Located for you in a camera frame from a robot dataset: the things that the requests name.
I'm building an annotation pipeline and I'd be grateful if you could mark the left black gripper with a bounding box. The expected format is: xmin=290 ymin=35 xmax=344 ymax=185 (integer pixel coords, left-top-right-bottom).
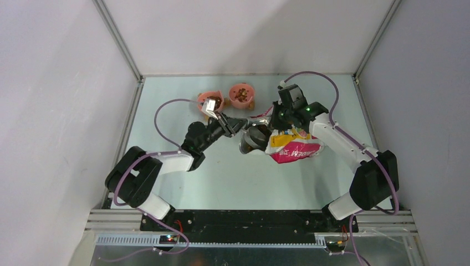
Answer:
xmin=198 ymin=111 xmax=248 ymax=152

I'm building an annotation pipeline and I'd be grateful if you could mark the metal food scoop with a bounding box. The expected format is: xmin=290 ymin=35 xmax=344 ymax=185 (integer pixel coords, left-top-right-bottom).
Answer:
xmin=239 ymin=117 xmax=272 ymax=155

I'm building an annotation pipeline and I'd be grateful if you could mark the cat food bag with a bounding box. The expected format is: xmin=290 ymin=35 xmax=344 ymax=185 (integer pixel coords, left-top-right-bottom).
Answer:
xmin=247 ymin=107 xmax=325 ymax=164

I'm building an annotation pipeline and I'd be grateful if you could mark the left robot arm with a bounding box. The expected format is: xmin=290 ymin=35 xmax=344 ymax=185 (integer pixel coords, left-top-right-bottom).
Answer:
xmin=105 ymin=114 xmax=249 ymax=231

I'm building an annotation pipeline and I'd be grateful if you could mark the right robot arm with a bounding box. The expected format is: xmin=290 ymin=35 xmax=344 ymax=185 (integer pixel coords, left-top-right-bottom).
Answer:
xmin=270 ymin=84 xmax=399 ymax=232

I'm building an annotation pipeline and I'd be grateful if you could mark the empty pink bowl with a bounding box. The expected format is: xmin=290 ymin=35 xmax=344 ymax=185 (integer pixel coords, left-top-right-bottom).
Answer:
xmin=228 ymin=83 xmax=255 ymax=111

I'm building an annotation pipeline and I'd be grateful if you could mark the pink bowl with kibble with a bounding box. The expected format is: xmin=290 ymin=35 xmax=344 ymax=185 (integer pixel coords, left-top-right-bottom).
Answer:
xmin=197 ymin=90 xmax=225 ymax=121

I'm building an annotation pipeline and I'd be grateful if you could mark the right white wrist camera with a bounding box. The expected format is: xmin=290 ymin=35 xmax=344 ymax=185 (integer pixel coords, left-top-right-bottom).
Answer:
xmin=278 ymin=81 xmax=297 ymax=92

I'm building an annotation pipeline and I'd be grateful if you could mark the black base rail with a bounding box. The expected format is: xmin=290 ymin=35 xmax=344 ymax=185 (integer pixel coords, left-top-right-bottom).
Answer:
xmin=163 ymin=209 xmax=359 ymax=244

